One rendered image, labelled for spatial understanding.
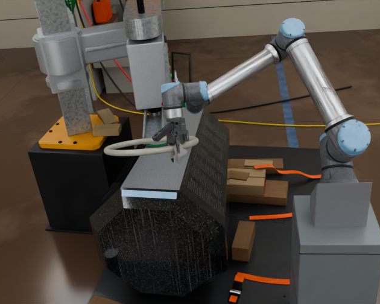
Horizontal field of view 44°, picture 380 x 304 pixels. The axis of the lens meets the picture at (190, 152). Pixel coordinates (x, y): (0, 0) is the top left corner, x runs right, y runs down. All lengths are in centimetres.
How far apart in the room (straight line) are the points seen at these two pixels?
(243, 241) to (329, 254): 113
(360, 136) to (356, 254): 59
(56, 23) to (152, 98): 88
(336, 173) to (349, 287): 60
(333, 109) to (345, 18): 587
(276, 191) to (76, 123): 169
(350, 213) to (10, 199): 312
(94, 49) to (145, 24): 78
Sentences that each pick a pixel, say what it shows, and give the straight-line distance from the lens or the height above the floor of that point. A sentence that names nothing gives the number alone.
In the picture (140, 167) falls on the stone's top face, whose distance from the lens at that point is 297.
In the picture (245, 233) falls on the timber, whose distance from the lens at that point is 351.
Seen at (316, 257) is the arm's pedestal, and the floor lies 77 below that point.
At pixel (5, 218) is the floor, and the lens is 440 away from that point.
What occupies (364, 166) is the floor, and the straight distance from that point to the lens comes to 456.
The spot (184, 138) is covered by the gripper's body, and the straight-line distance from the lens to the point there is 226.
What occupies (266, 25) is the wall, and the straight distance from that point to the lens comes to 799.
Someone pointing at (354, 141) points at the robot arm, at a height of 133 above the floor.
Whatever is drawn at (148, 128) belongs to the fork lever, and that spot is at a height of 112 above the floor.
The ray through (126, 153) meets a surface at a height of 131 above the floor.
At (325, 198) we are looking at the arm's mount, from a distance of 238.
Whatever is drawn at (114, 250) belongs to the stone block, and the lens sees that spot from 305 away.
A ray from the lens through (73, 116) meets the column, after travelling 363.
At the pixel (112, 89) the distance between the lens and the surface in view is 629.
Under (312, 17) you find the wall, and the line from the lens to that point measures 803.
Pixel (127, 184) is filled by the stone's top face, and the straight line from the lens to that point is 283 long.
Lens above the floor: 244
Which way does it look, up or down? 31 degrees down
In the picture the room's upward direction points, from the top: 6 degrees counter-clockwise
